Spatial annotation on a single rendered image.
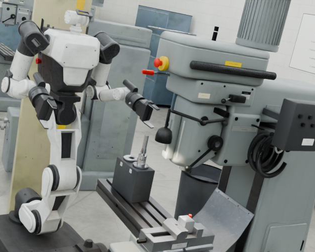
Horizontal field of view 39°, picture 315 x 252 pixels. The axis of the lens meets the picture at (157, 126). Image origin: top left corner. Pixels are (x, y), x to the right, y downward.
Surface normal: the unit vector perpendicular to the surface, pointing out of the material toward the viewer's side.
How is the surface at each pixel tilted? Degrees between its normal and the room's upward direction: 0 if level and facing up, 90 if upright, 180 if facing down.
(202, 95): 90
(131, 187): 90
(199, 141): 90
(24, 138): 90
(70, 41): 45
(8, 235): 0
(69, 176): 66
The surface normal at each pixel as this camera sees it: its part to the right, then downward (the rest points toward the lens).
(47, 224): 0.52, 0.57
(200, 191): -0.28, 0.25
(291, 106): -0.85, -0.04
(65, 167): 0.63, -0.08
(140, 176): 0.56, 0.32
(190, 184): -0.66, 0.12
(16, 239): 0.20, -0.95
